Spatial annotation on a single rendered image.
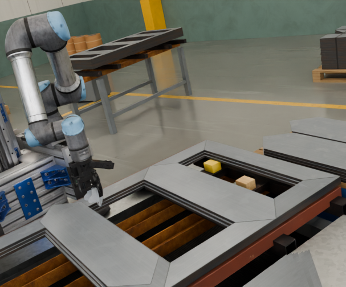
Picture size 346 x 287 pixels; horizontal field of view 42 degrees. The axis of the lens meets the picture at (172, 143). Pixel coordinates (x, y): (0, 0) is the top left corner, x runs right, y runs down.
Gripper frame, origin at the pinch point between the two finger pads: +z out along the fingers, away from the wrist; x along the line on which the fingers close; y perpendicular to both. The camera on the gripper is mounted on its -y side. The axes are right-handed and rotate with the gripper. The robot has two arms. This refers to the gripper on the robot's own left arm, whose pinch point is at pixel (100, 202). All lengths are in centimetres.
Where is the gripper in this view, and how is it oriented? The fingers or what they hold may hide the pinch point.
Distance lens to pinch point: 179.1
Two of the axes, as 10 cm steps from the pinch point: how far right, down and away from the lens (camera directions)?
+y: -7.9, 3.6, -4.9
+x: 5.8, 1.8, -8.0
